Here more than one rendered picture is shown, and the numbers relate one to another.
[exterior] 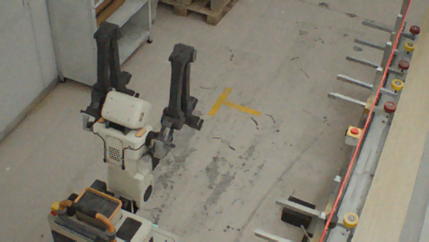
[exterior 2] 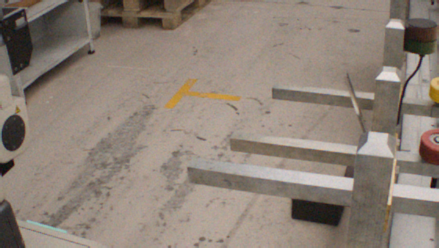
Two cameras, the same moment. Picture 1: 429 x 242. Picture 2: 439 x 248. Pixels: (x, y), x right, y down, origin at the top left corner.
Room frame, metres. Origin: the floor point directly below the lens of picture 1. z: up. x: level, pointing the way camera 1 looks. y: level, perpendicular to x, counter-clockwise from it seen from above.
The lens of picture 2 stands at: (0.91, -0.20, 1.41)
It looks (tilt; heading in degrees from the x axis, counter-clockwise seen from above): 29 degrees down; 359
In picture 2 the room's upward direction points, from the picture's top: 4 degrees counter-clockwise
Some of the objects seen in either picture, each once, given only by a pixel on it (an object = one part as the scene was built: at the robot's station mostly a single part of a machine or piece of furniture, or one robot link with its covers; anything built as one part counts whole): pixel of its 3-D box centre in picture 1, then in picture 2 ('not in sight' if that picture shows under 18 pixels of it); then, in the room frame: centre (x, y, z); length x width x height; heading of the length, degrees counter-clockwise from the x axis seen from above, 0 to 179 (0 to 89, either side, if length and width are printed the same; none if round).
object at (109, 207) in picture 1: (98, 210); not in sight; (1.91, 0.59, 0.87); 0.23 x 0.15 x 0.11; 67
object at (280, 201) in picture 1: (313, 214); (361, 101); (1.98, -0.55, 0.84); 0.43 x 0.03 x 0.04; 68
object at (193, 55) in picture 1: (184, 81); not in sight; (2.36, 0.17, 1.40); 0.11 x 0.06 x 0.43; 67
